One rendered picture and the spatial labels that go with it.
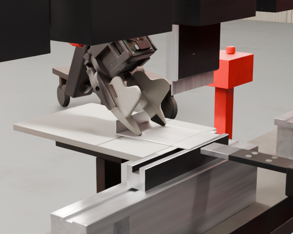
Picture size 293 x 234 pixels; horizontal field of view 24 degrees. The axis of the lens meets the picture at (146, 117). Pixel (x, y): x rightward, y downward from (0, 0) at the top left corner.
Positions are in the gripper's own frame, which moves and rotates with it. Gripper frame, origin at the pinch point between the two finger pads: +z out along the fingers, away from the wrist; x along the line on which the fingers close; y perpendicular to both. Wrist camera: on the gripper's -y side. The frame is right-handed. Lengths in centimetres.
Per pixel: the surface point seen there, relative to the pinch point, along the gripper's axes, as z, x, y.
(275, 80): -53, 485, -215
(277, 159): 15.0, -2.2, 17.1
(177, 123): 1.7, 6.3, 0.9
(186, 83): -0.2, -3.5, 12.5
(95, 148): -0.1, -10.1, -1.9
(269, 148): 11.9, 38.7, -6.5
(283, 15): -173, 885, -339
